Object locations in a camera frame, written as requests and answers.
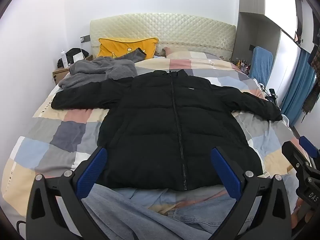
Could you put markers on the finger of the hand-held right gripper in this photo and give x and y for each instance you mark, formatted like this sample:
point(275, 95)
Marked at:
point(295, 155)
point(309, 145)

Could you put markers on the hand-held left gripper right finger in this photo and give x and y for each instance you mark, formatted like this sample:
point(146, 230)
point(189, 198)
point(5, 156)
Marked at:
point(226, 172)

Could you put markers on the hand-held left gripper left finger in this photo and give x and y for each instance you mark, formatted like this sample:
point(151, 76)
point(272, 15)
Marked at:
point(92, 172)

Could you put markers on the black puffer jacket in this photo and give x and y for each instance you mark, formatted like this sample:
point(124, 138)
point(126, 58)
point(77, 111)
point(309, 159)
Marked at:
point(155, 130)

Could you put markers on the person's right hand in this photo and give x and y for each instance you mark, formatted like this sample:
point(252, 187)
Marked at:
point(300, 206)

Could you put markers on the light blue jeans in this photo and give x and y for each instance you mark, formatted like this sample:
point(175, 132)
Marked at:
point(215, 212)

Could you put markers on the checked bed quilt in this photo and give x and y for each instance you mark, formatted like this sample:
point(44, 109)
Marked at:
point(62, 130)

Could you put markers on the grey-blue cloth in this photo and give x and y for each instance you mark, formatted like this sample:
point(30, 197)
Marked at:
point(125, 215)

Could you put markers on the blue curtain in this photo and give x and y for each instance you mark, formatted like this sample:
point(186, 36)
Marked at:
point(297, 92)

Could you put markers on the black device on stand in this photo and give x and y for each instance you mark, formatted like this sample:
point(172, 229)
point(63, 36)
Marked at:
point(272, 93)

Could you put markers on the patterned hanging clothing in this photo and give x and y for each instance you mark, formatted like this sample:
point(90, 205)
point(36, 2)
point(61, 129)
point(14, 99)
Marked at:
point(313, 80)

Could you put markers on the white wardrobe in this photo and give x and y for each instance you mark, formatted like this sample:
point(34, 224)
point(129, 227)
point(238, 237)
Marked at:
point(287, 55)

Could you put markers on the blue towel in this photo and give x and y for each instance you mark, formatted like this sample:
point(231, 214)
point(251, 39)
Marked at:
point(261, 65)

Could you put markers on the grey fleece garment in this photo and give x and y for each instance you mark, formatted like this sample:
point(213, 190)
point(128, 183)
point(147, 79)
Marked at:
point(100, 70)

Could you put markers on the wooden nightstand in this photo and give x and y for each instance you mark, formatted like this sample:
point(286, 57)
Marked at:
point(60, 73)

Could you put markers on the group of cosmetic bottles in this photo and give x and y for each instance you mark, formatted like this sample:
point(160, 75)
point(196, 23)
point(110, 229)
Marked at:
point(242, 65)

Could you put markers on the white card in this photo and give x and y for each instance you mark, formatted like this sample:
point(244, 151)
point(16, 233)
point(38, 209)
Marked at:
point(78, 58)

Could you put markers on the white bottle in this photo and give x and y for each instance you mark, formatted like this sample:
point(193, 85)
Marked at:
point(64, 58)

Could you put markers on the black bag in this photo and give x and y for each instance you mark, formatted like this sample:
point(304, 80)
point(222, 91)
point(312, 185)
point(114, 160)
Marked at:
point(75, 52)

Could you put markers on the checked pillow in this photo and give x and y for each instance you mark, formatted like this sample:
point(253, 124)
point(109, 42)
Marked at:
point(180, 53)

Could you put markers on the yellow pillow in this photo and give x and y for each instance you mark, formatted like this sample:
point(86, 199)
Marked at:
point(120, 46)

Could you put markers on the cream quilted headboard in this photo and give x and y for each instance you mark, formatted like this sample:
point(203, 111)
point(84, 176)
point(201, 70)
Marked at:
point(175, 30)

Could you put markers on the wall switch panel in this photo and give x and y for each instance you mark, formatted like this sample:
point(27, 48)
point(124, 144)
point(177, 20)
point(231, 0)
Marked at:
point(84, 38)

